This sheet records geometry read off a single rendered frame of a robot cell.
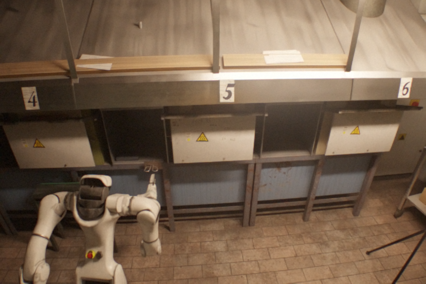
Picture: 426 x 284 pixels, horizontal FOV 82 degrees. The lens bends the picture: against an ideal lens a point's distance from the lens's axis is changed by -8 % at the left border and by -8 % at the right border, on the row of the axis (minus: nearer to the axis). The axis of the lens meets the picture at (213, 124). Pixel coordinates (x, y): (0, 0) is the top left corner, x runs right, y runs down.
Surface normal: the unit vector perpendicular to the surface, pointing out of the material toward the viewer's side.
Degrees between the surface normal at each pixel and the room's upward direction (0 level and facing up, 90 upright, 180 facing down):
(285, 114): 90
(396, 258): 0
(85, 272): 52
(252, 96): 80
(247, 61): 33
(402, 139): 90
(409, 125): 90
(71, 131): 90
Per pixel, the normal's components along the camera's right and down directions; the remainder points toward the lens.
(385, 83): 0.08, 0.30
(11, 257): 0.00, -0.88
